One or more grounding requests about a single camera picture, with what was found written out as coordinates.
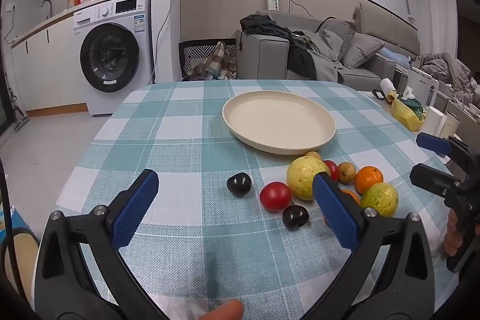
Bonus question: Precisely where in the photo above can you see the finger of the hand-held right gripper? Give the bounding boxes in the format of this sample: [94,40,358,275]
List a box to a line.
[409,163,466,198]
[416,132,474,171]

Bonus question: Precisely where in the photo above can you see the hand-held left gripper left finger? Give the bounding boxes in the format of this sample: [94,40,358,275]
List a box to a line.
[33,169,169,320]

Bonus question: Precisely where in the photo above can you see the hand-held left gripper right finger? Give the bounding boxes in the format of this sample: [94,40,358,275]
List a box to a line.
[304,172,447,320]

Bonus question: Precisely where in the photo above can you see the orange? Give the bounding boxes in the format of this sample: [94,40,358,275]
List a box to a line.
[354,166,384,195]
[339,190,361,208]

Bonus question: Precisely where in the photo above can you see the dark purple plum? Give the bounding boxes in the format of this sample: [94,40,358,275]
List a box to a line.
[282,205,310,230]
[226,172,252,198]

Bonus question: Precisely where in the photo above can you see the brown round longan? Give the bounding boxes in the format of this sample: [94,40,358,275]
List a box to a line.
[337,162,356,184]

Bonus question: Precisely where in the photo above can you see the green yellow citrus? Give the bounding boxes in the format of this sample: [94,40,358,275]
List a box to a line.
[361,182,399,217]

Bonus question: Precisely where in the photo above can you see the large red tomato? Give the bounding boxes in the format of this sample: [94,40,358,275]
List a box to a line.
[259,181,293,212]

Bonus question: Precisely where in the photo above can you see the cream round plate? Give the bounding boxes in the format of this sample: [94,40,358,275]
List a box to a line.
[222,91,337,156]

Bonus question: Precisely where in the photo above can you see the person's right hand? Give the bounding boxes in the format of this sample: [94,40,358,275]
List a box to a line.
[443,209,463,258]

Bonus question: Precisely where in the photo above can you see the person's left hand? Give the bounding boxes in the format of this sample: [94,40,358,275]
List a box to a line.
[200,298,245,320]

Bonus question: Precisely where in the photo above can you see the white cups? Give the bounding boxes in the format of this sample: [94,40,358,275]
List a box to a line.
[427,106,460,137]

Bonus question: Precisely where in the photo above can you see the yellow plastic bag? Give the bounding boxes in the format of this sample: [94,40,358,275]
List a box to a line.
[392,95,424,131]

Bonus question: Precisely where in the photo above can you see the red apple behind guava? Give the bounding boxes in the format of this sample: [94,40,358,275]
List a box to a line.
[323,160,340,183]

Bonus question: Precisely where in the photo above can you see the green tissue pack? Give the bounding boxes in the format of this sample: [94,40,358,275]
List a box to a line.
[398,85,424,114]

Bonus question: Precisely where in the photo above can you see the yellow guava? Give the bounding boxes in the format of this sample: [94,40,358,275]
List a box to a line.
[286,156,331,201]

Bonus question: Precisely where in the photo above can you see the white electric kettle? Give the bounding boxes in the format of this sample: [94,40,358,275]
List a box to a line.
[407,67,439,109]

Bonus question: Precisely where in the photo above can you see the white labelled bottle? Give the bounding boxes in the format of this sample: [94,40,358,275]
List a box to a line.
[372,78,397,103]

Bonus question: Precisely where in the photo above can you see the grey clothes pile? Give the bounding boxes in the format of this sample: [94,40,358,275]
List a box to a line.
[410,52,473,96]

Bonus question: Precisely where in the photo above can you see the grey cushion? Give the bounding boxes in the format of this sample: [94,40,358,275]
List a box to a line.
[341,32,386,69]
[317,17,358,62]

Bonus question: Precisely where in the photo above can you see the cream round stool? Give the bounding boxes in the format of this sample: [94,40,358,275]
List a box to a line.
[0,227,40,302]

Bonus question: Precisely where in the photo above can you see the grey garment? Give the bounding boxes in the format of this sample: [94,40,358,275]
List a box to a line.
[300,31,344,82]

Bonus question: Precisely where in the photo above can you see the floor mop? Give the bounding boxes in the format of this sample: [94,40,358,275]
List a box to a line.
[5,88,31,133]

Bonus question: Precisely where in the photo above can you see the white washing machine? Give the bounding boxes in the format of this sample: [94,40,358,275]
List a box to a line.
[72,0,154,117]

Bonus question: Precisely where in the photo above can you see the dark jacket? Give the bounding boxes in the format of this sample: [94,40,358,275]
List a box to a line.
[240,14,317,79]

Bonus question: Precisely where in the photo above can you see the plaid cloth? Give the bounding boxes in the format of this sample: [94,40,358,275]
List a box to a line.
[187,42,239,81]

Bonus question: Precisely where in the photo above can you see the white kitchen cabinet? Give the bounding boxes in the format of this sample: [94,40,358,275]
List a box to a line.
[9,10,91,114]

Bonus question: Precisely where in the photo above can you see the black laundry basket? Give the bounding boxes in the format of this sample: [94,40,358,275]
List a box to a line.
[178,39,238,81]

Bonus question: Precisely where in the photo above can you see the grey sofa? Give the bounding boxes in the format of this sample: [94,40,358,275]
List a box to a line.
[236,1,421,84]

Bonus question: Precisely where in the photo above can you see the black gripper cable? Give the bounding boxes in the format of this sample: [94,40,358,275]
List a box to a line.
[0,159,27,302]

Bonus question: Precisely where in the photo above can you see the grey hanging cable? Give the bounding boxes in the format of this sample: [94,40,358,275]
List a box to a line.
[151,0,181,84]

